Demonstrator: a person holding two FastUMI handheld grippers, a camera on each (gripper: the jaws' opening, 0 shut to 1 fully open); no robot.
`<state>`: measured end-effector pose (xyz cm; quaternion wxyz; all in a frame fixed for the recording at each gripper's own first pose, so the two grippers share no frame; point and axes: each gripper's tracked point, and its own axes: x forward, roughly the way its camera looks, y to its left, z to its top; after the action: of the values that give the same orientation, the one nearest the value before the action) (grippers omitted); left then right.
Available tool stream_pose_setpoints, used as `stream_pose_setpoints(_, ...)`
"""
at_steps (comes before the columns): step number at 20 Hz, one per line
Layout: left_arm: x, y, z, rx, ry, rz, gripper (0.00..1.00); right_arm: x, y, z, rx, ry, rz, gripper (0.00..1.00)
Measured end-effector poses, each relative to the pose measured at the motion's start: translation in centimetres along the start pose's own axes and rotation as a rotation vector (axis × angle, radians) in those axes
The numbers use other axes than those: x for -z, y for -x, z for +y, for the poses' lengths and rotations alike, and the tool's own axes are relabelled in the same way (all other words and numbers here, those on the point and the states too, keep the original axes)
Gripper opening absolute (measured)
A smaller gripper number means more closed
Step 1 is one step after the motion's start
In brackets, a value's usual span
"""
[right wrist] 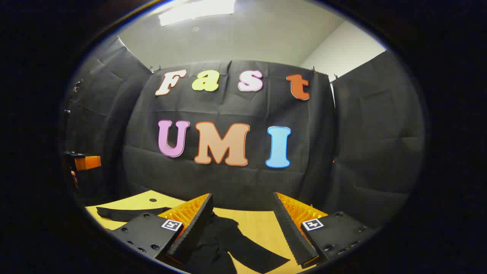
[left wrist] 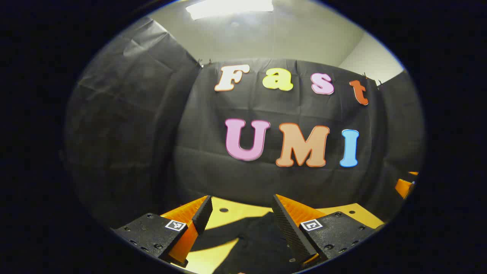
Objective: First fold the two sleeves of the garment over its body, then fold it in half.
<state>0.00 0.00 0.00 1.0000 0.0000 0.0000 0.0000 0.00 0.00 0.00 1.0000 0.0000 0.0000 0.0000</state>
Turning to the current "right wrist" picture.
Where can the black button-up garment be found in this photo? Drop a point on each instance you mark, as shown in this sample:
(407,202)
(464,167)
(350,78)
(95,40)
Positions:
(236,243)

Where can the ceiling light panel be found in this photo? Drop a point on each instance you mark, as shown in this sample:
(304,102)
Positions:
(198,9)

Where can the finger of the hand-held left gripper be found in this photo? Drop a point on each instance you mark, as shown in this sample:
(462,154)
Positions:
(87,163)

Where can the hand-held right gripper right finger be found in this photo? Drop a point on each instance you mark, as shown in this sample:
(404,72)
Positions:
(291,236)

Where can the black backdrop cloth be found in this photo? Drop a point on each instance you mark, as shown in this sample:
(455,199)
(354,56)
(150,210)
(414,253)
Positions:
(228,182)

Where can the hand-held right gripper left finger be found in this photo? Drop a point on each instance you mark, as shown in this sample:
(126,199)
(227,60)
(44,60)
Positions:
(194,232)

